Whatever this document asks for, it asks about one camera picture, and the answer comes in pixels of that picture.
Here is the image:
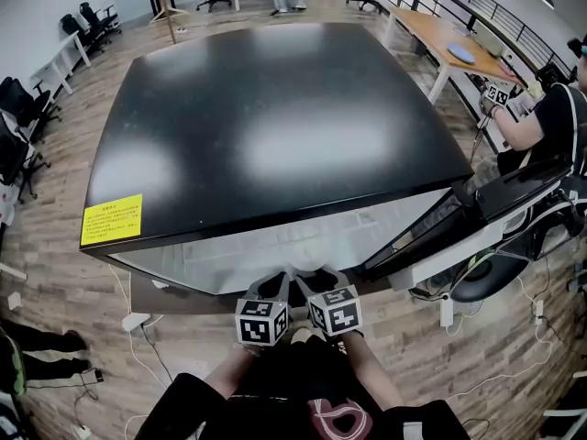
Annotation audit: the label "large wooden desk white legs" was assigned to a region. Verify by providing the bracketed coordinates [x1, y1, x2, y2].
[383, 5, 528, 105]

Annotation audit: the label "pale grey box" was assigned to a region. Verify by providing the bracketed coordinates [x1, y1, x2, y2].
[474, 29, 508, 59]

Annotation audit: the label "long white desk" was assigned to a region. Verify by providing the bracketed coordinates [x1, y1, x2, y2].
[29, 29, 92, 96]

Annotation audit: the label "person's right forearm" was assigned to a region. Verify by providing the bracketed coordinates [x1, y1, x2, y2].
[338, 332, 404, 412]

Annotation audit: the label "black metal railing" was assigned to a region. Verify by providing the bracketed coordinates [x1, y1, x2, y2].
[389, 0, 574, 77]

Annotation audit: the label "black power cable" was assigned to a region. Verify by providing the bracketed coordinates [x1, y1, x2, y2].
[139, 325, 175, 382]
[72, 371, 100, 428]

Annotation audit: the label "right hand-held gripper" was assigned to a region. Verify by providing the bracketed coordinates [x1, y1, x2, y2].
[293, 265, 364, 337]

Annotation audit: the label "white desk frame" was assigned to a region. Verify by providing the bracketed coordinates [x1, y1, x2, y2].
[543, 408, 587, 425]

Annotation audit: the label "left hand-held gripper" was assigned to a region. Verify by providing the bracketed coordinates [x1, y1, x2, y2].
[235, 270, 293, 350]

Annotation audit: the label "white table frame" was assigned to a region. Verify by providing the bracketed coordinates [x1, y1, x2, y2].
[0, 261, 28, 281]

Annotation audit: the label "blue round plate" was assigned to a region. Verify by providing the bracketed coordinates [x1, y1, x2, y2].
[447, 41, 475, 65]

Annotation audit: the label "white red-printed sheet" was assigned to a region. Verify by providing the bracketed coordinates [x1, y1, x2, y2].
[0, 183, 15, 226]

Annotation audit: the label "person's black shirt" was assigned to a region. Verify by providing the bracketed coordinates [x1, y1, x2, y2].
[135, 336, 469, 440]

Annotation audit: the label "white power cable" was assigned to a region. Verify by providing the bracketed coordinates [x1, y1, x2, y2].
[447, 332, 554, 402]
[107, 263, 169, 389]

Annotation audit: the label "black mini fridge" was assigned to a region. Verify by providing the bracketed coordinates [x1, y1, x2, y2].
[78, 21, 574, 296]

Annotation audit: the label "person's left forearm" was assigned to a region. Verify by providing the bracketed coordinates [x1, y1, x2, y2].
[204, 346, 258, 401]

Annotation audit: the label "black white-trimmed office chair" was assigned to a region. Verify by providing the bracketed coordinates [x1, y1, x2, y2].
[439, 185, 587, 304]

